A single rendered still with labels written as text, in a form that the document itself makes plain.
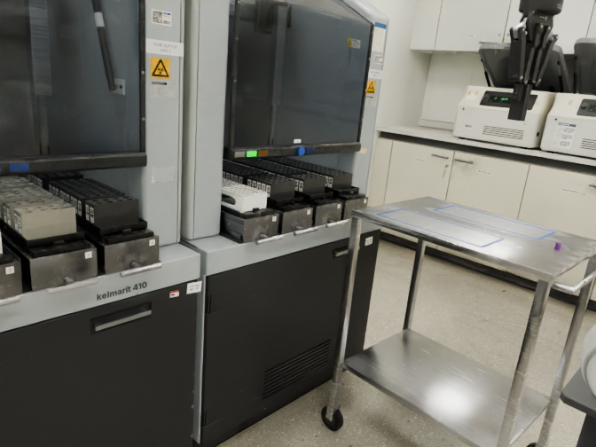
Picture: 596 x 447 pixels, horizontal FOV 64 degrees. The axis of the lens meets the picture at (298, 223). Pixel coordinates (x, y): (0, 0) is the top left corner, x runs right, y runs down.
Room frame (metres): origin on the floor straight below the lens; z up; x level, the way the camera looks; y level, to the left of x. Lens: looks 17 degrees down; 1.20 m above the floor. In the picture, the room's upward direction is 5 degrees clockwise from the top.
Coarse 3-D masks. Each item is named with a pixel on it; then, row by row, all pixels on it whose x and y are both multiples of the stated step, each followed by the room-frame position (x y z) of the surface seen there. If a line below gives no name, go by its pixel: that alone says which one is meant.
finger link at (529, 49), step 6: (540, 24) 0.97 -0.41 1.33; (540, 30) 0.97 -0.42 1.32; (534, 36) 0.97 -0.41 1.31; (534, 42) 0.97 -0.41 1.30; (528, 48) 0.98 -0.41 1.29; (534, 48) 0.98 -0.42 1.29; (528, 54) 0.98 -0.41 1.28; (528, 60) 0.98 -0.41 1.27; (528, 66) 0.98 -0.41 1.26; (528, 72) 0.98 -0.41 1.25; (528, 78) 0.98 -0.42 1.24; (522, 84) 0.98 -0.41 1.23
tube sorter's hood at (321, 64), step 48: (240, 0) 1.35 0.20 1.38; (288, 0) 1.50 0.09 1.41; (336, 0) 1.83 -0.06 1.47; (240, 48) 1.35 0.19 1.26; (288, 48) 1.49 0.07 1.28; (336, 48) 1.65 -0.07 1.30; (240, 96) 1.36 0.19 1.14; (288, 96) 1.50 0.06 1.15; (336, 96) 1.66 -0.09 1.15; (240, 144) 1.37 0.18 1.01; (288, 144) 1.51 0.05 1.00; (336, 144) 1.67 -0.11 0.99
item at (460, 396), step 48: (432, 240) 1.25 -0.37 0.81; (480, 240) 1.25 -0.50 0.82; (528, 240) 1.30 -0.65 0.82; (576, 240) 1.34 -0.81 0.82; (576, 288) 1.07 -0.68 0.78; (528, 336) 1.05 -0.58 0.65; (576, 336) 1.34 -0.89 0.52; (336, 384) 1.44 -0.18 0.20; (384, 384) 1.34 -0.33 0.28; (432, 384) 1.37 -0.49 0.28; (480, 384) 1.39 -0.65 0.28; (480, 432) 1.16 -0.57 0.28
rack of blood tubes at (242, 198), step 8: (224, 184) 1.45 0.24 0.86; (232, 184) 1.47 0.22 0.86; (240, 184) 1.47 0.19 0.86; (224, 192) 1.38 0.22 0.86; (232, 192) 1.36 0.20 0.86; (240, 192) 1.36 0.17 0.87; (248, 192) 1.37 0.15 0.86; (256, 192) 1.40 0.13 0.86; (264, 192) 1.39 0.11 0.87; (224, 200) 1.47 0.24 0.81; (232, 200) 1.48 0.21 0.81; (240, 200) 1.33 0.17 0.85; (248, 200) 1.35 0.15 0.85; (256, 200) 1.37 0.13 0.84; (264, 200) 1.39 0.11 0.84; (240, 208) 1.33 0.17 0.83; (248, 208) 1.35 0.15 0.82
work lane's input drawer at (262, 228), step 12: (228, 216) 1.34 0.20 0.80; (240, 216) 1.32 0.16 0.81; (252, 216) 1.32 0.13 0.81; (264, 216) 1.34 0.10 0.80; (276, 216) 1.38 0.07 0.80; (228, 228) 1.34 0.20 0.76; (240, 228) 1.30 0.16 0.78; (252, 228) 1.31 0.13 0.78; (264, 228) 1.35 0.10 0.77; (276, 228) 1.38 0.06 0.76; (252, 240) 1.31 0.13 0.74; (264, 240) 1.29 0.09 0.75
